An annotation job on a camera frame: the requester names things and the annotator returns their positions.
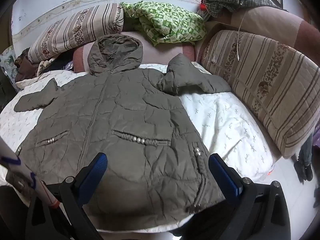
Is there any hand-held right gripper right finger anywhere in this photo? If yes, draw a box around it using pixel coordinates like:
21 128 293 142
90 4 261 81
182 153 292 240

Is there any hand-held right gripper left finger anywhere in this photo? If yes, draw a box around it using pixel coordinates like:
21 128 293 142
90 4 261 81
25 152 108 240

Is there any olive hooded puffer jacket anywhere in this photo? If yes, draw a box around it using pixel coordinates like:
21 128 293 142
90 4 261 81
14 34 232 223

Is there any white leaf-print bed quilt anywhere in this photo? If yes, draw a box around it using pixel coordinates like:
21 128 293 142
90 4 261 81
0 64 274 234

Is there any dark brown clothing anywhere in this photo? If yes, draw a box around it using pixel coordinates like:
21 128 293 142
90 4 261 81
14 49 38 82

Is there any large striped floral cushion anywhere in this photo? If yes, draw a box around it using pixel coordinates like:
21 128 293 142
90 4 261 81
201 30 320 158

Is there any cream cloth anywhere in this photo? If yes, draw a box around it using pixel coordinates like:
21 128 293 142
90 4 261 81
36 59 57 77

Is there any black clothing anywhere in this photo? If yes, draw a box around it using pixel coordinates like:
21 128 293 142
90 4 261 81
43 60 74 75

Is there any floral cloth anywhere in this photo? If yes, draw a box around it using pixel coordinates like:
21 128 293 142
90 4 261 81
0 45 20 92

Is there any pink and brown sofa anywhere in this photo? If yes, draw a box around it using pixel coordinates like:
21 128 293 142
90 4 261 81
72 4 320 74

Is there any small striped floral pillow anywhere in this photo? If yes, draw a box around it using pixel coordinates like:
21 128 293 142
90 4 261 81
27 3 124 63

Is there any green patterned blanket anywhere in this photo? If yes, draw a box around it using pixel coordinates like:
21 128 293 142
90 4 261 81
120 1 207 47

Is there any houndstooth garment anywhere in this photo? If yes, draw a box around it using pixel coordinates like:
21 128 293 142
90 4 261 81
197 0 283 18

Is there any white cable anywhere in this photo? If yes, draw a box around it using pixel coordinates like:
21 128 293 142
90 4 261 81
236 7 253 61

